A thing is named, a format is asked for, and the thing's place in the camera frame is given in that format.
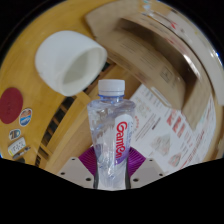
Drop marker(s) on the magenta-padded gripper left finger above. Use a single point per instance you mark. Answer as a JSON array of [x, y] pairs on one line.
[[75, 169]]

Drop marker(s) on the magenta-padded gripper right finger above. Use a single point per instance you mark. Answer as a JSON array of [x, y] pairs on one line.
[[146, 169]]

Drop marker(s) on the clear plastic water bottle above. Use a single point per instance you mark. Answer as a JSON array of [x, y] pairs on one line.
[[108, 133]]

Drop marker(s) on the wooden slatted railing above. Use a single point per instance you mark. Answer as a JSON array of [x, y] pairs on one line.
[[63, 116]]

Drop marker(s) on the white printed card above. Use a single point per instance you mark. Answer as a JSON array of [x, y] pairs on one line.
[[16, 146]]

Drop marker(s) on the round dark blue badge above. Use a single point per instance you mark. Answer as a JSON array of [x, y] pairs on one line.
[[14, 134]]

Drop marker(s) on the round blue orange badge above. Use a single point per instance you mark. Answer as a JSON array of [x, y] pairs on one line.
[[25, 117]]

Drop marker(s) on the flat round red coaster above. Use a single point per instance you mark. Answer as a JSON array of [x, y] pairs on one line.
[[10, 106]]

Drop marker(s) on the white cup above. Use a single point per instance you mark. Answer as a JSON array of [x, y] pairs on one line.
[[56, 56]]

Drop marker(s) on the brown cardboard box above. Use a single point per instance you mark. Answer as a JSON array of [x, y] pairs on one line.
[[140, 50]]

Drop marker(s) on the paper wall posters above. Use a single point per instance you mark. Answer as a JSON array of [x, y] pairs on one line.
[[160, 133]]

